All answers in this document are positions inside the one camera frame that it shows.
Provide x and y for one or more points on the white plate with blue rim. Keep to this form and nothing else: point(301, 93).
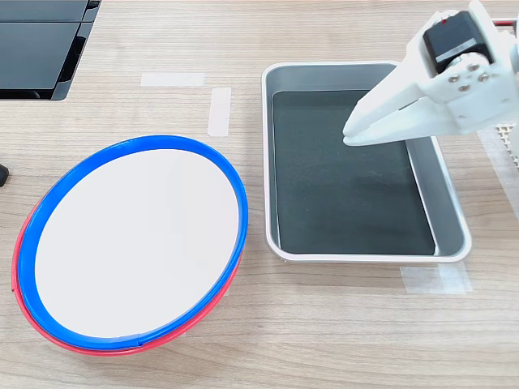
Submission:
point(138, 243)

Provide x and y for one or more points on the pale perforated plate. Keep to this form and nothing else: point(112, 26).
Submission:
point(507, 135)

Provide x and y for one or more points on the steel tray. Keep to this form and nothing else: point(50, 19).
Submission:
point(450, 227)

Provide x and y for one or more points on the black mat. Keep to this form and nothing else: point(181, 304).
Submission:
point(344, 202)

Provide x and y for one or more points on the wide clear tape patch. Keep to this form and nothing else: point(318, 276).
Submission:
point(436, 279)

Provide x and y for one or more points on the long clear tape strip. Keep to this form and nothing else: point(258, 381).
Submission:
point(219, 111)

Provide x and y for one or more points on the short clear tape strip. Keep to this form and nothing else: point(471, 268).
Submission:
point(172, 79)

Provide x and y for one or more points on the black glossy device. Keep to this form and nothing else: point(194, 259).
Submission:
point(32, 52)

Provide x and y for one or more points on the small black object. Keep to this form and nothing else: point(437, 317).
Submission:
point(3, 175)

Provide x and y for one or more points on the white plate with red rim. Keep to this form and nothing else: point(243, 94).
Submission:
point(15, 267)

